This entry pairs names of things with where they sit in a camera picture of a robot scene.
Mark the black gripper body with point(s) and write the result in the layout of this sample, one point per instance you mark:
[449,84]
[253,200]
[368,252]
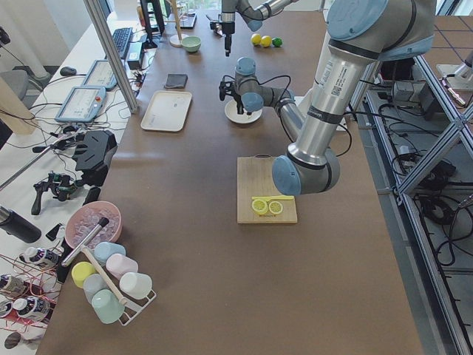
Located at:
[227,29]
[240,102]

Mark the white plate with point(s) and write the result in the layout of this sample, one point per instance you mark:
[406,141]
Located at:
[231,114]

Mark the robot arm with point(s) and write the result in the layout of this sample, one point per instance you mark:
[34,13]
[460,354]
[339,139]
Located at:
[359,33]
[252,16]

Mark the cream rabbit tray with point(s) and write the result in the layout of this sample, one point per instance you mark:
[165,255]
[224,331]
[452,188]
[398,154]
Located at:
[167,111]

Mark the metal scoop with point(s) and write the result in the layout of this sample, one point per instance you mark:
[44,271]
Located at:
[215,25]

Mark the yellow lemon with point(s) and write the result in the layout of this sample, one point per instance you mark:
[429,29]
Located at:
[265,41]
[256,39]

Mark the light green bowl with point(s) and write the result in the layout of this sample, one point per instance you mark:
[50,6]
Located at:
[191,43]

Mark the green lime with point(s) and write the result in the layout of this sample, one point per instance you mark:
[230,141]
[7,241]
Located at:
[277,42]

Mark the wooden mug tree stand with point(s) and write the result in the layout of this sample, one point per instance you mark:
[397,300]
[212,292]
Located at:
[176,39]

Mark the grey folded cloth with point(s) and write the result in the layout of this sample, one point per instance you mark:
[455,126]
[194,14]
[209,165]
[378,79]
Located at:
[176,81]

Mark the wooden cutting board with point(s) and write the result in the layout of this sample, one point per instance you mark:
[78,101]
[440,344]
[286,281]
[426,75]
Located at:
[254,179]

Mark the lemon slice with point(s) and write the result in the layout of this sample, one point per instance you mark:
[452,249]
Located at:
[259,206]
[275,207]

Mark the black keyboard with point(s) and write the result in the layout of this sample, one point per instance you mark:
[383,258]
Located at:
[121,38]

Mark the teach pendant far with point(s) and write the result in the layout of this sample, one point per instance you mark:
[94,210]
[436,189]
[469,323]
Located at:
[100,75]

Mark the teach pendant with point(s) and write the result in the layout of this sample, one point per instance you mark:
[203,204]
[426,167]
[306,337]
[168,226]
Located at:
[100,75]
[82,105]

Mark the teach pendant near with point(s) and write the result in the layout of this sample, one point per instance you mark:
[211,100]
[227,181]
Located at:
[82,105]

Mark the metal muddler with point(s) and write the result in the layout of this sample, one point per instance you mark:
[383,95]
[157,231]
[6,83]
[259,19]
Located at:
[95,231]

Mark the pink bowl with ice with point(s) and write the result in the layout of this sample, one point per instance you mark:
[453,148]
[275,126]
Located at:
[87,217]

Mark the light blue cup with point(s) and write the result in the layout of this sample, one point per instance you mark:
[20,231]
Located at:
[104,250]

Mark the pink cup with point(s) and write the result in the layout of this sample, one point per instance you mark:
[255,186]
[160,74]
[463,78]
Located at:
[117,265]

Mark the white cup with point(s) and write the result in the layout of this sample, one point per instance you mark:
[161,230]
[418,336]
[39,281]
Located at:
[136,285]

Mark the yellow cup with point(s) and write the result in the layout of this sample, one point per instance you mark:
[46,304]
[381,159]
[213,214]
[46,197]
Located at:
[81,271]

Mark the white cup rack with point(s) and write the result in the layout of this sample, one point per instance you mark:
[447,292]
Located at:
[133,307]

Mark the grey cup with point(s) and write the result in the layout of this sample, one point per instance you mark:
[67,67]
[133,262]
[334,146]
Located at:
[92,285]

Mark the mint green cup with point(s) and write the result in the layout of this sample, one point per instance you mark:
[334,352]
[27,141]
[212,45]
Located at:
[107,306]

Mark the black thermos bottle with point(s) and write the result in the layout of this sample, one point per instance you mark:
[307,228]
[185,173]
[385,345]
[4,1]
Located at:
[17,226]

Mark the white camera pole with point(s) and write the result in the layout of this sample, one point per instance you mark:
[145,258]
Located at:
[303,103]

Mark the aluminium frame post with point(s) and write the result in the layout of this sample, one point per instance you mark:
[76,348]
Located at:
[105,37]

